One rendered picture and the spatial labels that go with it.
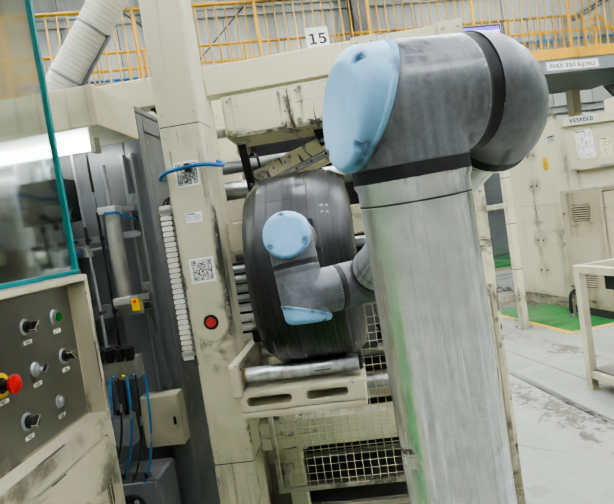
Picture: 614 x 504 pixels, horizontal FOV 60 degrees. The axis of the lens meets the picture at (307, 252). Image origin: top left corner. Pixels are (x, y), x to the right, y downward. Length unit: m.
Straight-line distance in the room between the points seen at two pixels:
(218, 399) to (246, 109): 0.96
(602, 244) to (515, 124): 5.13
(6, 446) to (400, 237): 1.01
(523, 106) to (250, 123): 1.41
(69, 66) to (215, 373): 1.20
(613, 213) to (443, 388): 5.22
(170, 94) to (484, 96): 1.27
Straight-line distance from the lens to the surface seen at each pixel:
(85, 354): 1.56
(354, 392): 1.55
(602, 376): 3.83
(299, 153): 1.99
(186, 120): 1.67
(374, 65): 0.49
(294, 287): 1.00
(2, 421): 1.30
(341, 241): 1.39
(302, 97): 1.88
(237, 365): 1.55
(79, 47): 2.17
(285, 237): 0.99
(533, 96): 0.58
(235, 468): 1.78
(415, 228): 0.50
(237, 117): 1.90
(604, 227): 5.64
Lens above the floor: 1.31
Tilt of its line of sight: 3 degrees down
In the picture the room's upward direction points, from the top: 9 degrees counter-clockwise
